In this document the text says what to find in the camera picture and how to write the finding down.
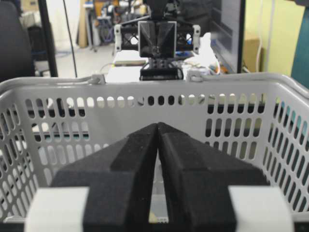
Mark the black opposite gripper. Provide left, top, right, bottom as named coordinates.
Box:
left=114, top=20, right=201, bottom=81

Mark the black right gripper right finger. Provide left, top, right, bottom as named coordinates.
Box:
left=156, top=122, right=295, bottom=232

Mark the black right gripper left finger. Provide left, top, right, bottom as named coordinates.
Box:
left=24, top=122, right=159, bottom=232

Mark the grey plastic shopping basket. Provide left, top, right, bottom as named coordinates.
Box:
left=0, top=73, right=309, bottom=220

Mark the dark monitor screen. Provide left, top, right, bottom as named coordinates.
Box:
left=210, top=0, right=246, bottom=73

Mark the cardboard box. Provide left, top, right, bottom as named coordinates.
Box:
left=242, top=30, right=263, bottom=73

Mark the black vertical pole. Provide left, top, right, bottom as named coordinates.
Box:
left=38, top=0, right=58, bottom=77

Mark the black office chair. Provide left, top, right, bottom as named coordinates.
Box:
left=0, top=1, right=35, bottom=82

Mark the teal curtain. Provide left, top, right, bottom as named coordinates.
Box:
left=291, top=0, right=309, bottom=88

